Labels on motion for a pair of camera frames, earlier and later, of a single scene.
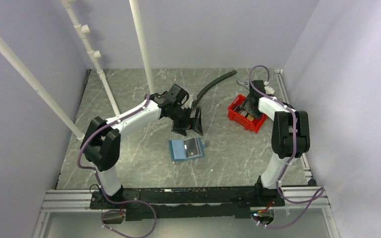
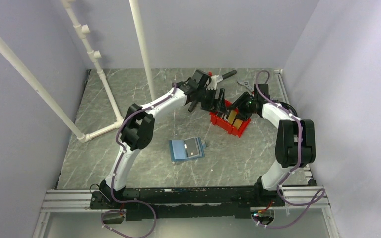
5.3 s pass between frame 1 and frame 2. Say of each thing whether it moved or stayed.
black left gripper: moved
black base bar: stayed
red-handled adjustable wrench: stayed
